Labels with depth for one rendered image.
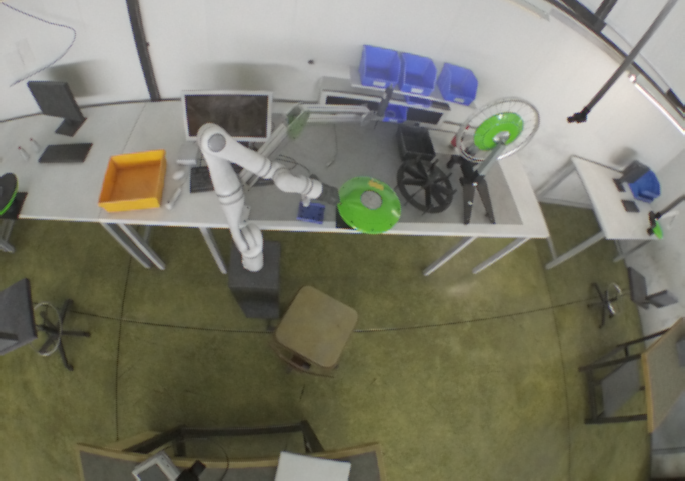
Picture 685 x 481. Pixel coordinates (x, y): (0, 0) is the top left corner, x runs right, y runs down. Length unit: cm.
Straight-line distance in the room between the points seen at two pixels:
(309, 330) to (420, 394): 117
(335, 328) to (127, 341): 161
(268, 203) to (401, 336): 147
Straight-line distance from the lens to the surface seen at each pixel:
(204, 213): 154
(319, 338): 162
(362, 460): 133
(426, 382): 247
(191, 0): 184
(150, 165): 182
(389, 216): 140
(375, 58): 191
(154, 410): 243
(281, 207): 151
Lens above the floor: 221
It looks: 60 degrees down
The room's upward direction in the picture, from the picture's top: 23 degrees clockwise
